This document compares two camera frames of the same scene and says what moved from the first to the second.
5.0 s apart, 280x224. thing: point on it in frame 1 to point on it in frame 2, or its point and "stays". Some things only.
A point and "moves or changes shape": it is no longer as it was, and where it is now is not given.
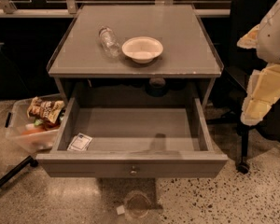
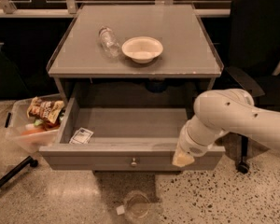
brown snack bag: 49,110 stays
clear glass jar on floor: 138,204 stays
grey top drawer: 132,142 moves or changes shape
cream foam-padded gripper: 275,39 to 192,145
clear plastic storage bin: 31,123 stays
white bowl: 142,49 stays
